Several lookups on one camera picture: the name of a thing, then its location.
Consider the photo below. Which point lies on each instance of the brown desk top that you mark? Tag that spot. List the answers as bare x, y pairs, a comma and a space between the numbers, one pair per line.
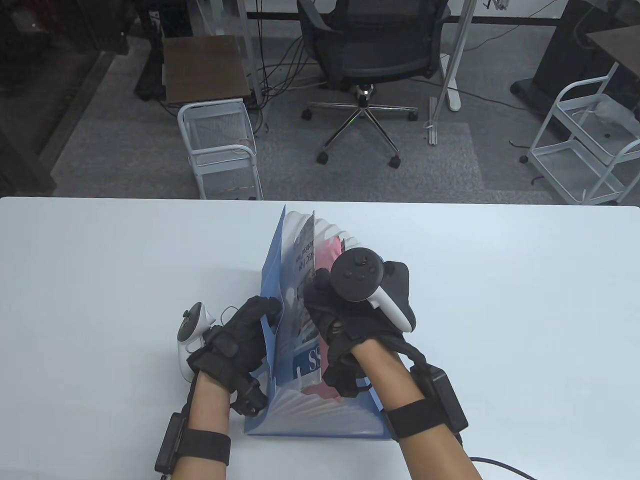
620, 47

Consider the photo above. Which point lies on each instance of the white black controller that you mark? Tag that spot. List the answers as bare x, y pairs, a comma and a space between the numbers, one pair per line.
192, 330
357, 275

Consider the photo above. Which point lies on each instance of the person's right forearm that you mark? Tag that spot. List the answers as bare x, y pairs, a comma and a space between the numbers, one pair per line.
420, 435

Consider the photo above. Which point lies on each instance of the brown wooden side table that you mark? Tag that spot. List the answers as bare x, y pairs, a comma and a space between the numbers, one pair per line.
205, 67

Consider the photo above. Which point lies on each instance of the black desk leg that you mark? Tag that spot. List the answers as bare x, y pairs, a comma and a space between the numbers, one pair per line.
150, 60

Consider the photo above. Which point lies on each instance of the white metal rail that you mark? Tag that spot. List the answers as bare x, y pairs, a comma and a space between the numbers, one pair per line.
432, 125

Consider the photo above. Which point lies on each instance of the white black right controller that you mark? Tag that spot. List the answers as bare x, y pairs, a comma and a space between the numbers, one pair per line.
357, 275

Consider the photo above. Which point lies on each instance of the white black left controller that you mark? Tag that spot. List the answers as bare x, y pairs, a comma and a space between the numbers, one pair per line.
192, 330

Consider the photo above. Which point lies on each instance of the black office chair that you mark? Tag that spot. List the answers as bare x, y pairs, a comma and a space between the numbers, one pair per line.
375, 50

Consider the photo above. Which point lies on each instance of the person's left hand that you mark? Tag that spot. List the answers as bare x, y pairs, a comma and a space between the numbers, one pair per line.
240, 340

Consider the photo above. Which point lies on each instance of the large newspaper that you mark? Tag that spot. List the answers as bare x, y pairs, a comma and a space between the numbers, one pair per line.
300, 330

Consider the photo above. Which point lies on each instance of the clear plastic bag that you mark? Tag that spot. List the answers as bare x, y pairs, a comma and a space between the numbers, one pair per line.
612, 115

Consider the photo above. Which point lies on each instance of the thin white desk leg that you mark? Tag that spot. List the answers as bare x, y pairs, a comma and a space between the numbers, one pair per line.
250, 50

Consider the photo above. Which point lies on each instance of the white desk leg with foot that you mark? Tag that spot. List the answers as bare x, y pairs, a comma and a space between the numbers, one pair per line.
452, 65

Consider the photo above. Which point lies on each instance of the person's left forearm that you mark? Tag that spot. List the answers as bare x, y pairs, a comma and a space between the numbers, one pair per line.
205, 410

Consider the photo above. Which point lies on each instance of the black desk base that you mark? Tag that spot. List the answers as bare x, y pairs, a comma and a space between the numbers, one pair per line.
560, 55

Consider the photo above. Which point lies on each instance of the person's right hand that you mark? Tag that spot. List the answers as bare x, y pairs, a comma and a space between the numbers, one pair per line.
350, 320

